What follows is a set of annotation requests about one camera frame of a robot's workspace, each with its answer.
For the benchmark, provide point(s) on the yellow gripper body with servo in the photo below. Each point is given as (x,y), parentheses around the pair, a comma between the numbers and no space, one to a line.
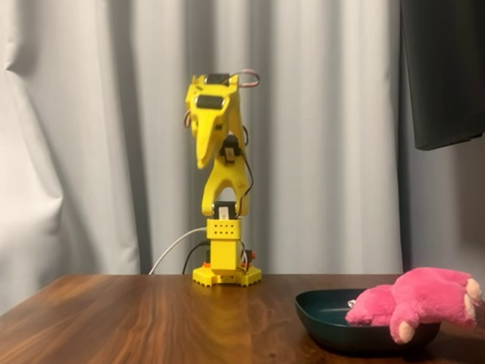
(208,130)

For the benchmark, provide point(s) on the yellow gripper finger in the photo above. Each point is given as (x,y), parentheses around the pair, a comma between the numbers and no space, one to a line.
(206,140)
(224,132)

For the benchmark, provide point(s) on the pink strawberry bear plush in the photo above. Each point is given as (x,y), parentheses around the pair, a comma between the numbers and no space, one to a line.
(417,299)

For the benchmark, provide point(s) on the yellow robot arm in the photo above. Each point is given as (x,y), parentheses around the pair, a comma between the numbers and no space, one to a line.
(225,182)

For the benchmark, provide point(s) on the dark green square bin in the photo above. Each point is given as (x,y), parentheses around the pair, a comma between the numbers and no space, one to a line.
(326,322)

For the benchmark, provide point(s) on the grey curtain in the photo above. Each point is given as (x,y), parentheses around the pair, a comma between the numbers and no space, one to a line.
(303,151)

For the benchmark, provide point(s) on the black monitor corner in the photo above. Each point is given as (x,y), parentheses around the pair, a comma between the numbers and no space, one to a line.
(443,68)

